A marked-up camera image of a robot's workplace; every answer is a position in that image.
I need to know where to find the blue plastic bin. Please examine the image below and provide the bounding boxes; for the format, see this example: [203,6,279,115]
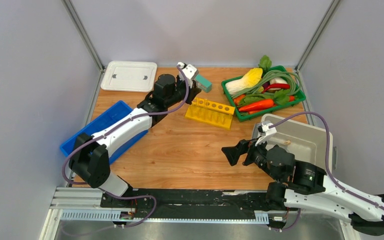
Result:
[59,100,148,165]

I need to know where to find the green leafy vegetable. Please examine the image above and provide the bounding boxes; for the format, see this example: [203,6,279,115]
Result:
[258,55,272,73]

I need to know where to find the yellow test tube rack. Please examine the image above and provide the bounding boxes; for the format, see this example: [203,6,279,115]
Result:
[184,97,235,130]

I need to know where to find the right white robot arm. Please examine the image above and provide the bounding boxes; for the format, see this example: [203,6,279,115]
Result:
[221,139,384,236]

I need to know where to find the beige plastic tub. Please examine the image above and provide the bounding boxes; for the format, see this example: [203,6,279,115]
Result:
[266,119,333,170]

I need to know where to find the teal rectangular box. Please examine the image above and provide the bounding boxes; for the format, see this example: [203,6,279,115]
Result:
[195,74,213,93]

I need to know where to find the white tray lid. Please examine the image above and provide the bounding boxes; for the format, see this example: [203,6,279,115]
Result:
[100,61,158,93]

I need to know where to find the red chili pepper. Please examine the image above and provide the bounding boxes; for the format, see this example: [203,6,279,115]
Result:
[262,83,291,93]

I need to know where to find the green vegetable tray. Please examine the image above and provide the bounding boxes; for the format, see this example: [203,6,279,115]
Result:
[221,66,306,122]

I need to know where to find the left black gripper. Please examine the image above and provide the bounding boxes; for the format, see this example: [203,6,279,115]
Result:
[165,75,202,109]

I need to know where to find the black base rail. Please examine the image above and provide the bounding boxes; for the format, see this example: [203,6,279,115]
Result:
[100,188,287,220]

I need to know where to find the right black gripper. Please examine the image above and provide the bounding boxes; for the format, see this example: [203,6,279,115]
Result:
[220,134,282,184]

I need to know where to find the napa cabbage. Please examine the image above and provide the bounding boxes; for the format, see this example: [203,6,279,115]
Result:
[225,67,263,96]

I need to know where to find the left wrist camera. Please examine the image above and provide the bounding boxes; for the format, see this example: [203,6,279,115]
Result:
[177,62,199,88]

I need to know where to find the green long beans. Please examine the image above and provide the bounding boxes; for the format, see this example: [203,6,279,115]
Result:
[226,69,301,98]

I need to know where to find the orange carrot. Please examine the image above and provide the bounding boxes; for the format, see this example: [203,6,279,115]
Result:
[238,99,275,113]

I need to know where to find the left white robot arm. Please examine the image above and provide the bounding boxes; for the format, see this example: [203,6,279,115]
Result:
[66,70,201,208]

